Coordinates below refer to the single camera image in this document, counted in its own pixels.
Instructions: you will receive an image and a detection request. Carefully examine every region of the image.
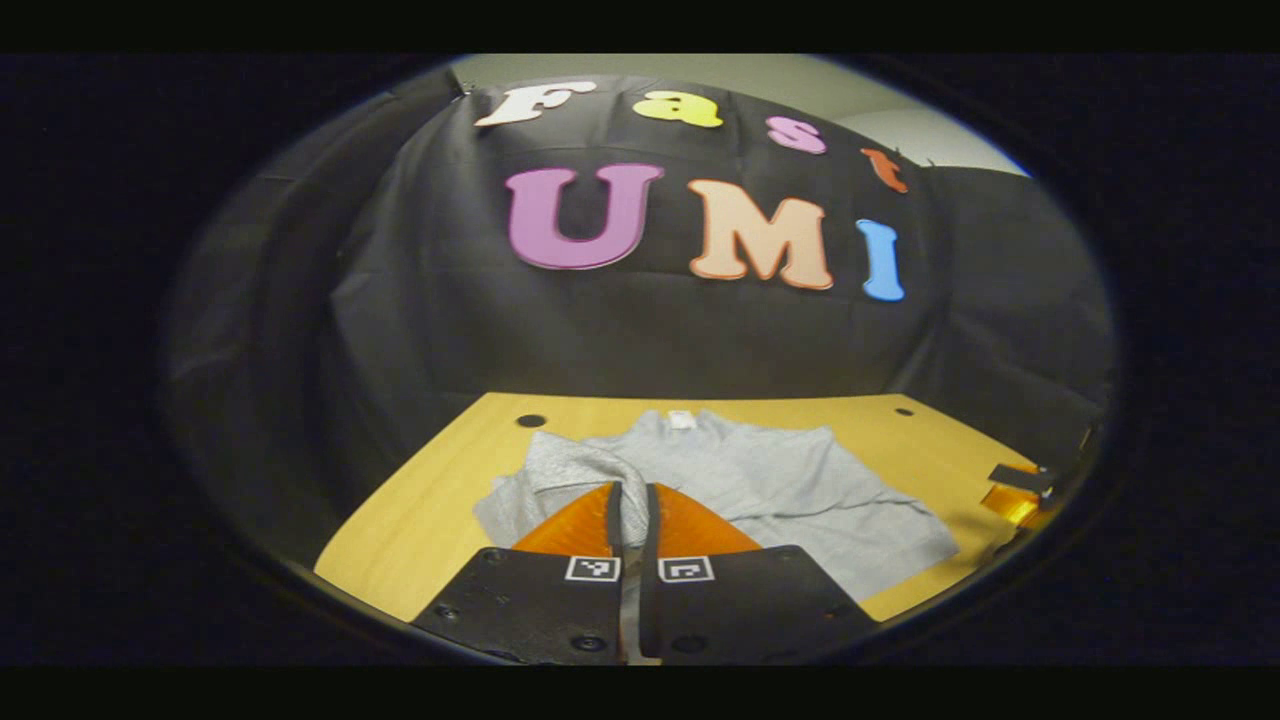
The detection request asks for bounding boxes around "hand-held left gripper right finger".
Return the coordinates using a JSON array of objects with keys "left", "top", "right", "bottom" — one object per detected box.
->
[{"left": 640, "top": 482, "right": 881, "bottom": 663}]

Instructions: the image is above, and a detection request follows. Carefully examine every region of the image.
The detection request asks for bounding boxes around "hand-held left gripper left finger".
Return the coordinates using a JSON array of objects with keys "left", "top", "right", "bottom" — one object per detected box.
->
[{"left": 412, "top": 482, "right": 626, "bottom": 666}]

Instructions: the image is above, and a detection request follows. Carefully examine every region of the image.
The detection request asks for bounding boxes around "grey sweatshirt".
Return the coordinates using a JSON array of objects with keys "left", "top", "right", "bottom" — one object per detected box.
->
[{"left": 472, "top": 409, "right": 961, "bottom": 661}]

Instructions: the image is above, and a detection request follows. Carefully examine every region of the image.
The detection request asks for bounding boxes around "black backdrop cloth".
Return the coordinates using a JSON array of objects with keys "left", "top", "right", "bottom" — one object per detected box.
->
[{"left": 165, "top": 72, "right": 1118, "bottom": 561}]

